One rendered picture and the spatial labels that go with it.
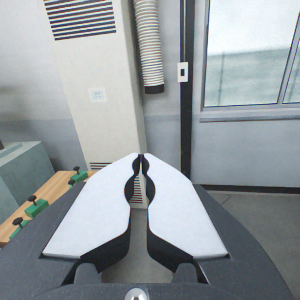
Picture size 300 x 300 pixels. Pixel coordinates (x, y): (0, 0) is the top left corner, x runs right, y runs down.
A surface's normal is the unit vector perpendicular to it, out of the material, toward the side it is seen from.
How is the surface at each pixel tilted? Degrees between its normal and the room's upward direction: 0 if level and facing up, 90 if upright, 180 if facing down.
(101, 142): 90
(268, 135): 90
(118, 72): 90
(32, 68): 90
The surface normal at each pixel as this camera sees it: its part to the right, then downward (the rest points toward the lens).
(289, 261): -0.09, -0.88
